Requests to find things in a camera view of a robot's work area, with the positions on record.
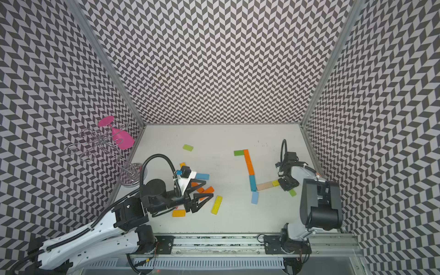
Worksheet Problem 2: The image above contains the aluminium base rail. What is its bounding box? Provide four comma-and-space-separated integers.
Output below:
73, 233, 365, 259

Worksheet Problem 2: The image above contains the pink plastic wine glass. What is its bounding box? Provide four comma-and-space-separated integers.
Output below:
97, 116, 135, 150

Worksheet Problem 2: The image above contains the yellow-orange block bottom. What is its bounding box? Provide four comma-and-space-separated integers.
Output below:
172, 210, 186, 217

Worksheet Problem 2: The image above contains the lime green block far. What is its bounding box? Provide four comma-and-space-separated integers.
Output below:
182, 144, 194, 152

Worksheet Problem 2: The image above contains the wire glass rack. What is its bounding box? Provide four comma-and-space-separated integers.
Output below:
64, 122, 141, 187

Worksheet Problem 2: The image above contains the tan wooden block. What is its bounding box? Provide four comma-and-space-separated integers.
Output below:
256, 182, 274, 191

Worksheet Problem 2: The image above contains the teal block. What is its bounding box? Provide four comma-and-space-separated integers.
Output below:
249, 175, 257, 192

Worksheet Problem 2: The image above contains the pale blue block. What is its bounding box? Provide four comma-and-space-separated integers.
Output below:
251, 191, 259, 205

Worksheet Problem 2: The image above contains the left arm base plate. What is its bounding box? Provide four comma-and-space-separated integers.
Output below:
134, 235, 175, 255

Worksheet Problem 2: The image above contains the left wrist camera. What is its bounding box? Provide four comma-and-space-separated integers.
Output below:
174, 166, 197, 197

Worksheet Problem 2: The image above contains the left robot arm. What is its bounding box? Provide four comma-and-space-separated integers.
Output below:
7, 179, 213, 275

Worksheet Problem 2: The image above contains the orange block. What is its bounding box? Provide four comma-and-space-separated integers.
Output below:
191, 182, 205, 193
199, 187, 214, 201
246, 163, 255, 175
244, 150, 252, 166

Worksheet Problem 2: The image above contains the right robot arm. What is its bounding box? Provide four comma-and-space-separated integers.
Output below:
276, 150, 343, 254

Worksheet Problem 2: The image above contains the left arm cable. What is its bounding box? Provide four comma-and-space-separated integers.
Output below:
139, 153, 182, 197

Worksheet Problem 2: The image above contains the sky blue block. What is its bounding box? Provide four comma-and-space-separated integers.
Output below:
195, 173, 210, 181

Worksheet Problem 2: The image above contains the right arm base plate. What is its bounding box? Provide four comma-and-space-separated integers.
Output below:
258, 235, 312, 255

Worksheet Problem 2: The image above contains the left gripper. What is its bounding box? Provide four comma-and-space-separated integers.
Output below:
149, 178, 214, 215

